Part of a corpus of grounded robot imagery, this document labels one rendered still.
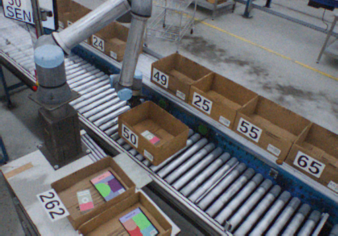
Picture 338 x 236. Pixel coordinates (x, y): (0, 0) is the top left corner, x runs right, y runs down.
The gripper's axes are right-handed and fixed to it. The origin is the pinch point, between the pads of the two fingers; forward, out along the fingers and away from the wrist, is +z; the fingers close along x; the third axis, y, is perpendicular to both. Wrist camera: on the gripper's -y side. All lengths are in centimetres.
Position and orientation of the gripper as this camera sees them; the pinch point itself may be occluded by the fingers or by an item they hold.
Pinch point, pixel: (136, 114)
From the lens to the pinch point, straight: 234.0
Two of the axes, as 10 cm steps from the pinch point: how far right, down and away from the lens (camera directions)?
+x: 7.3, 4.7, -4.9
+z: -0.8, 7.8, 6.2
